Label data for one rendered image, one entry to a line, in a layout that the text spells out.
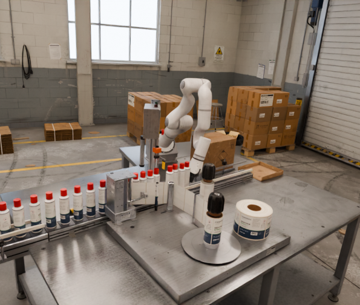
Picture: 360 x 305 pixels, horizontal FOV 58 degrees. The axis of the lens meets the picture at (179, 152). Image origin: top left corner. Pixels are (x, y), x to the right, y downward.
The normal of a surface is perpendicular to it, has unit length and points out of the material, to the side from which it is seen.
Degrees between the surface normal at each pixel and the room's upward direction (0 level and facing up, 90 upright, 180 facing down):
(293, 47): 90
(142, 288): 0
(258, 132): 92
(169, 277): 0
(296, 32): 90
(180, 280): 0
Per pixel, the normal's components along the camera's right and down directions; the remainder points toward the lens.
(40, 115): 0.46, 0.32
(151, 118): 0.06, 0.33
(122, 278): 0.07, -0.94
